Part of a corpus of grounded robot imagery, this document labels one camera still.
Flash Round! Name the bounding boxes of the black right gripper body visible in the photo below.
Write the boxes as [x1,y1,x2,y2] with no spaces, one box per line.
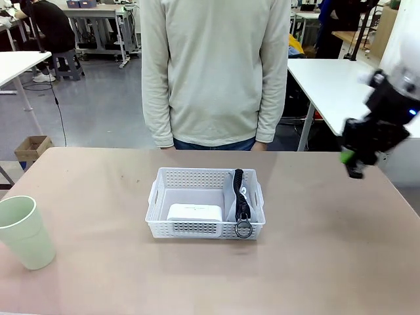
[341,68,420,156]

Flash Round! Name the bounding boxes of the white rectangular box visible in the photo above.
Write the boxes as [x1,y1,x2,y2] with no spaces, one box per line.
[166,203,224,222]

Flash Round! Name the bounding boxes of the pale green cup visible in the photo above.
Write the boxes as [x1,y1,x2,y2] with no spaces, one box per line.
[0,196,56,271]

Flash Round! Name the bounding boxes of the white perforated plastic basket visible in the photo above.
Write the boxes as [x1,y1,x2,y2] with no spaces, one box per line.
[144,167,266,241]

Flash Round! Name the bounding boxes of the white table with rounded corner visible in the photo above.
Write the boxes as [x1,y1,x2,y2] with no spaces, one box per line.
[287,58,420,152]

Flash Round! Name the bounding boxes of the wooden top table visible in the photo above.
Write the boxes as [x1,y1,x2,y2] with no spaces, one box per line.
[331,30,378,53]

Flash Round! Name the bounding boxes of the brown board panel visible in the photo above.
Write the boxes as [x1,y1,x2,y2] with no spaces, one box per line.
[372,5,400,60]

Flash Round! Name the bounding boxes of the person in dark blue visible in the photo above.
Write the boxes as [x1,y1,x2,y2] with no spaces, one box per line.
[316,0,362,60]

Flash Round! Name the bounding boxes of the yellow blue cloth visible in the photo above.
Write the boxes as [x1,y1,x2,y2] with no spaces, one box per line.
[287,33,306,58]

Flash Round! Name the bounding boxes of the grey zipper pouch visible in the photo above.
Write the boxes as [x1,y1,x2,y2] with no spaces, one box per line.
[222,170,257,222]

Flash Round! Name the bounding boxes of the person in cream sweater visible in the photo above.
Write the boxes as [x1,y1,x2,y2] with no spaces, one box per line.
[139,0,291,152]

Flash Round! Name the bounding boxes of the grey metal workbench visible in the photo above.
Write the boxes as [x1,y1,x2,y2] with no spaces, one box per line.
[62,3,142,69]

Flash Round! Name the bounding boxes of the grey plastic stool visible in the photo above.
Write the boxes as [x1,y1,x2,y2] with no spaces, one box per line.
[52,49,85,81]

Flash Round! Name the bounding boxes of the brown cardboard box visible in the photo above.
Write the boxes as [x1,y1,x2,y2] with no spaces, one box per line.
[14,135,55,171]

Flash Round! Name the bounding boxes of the seated person in black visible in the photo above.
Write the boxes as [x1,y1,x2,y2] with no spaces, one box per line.
[14,0,77,83]

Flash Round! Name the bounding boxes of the white table with slanted legs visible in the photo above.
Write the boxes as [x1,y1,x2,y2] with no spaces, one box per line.
[0,51,53,112]

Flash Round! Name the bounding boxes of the black coiled lanyard with ring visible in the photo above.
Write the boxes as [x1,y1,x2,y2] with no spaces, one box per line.
[232,168,253,239]

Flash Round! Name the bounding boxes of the black floor cable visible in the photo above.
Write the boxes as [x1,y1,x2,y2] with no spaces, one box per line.
[49,81,68,148]

